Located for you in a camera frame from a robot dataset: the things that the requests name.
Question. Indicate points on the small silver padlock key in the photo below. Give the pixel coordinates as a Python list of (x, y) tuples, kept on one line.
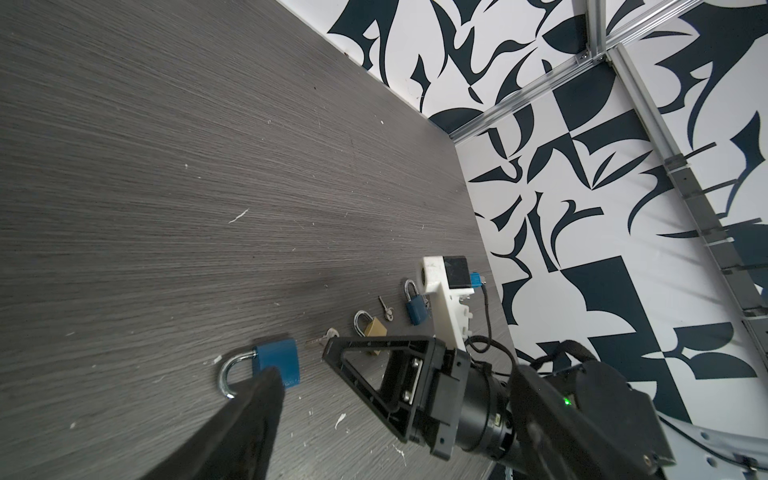
[(388, 311)]

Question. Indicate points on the brass padlock with key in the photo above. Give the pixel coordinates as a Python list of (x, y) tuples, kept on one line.
[(366, 325)]

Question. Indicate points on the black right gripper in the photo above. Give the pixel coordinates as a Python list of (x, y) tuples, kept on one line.
[(433, 418)]

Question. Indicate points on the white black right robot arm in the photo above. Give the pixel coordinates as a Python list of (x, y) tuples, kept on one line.
[(583, 422)]

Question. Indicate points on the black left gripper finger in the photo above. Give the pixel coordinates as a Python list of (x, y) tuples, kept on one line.
[(238, 441)]

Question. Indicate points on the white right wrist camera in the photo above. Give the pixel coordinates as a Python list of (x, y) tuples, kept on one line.
[(447, 282)]

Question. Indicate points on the aluminium frame corner post right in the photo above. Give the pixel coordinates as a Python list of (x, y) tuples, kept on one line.
[(520, 98)]

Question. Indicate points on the blue padlock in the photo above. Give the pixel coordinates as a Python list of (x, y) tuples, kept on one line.
[(281, 354), (416, 305)]

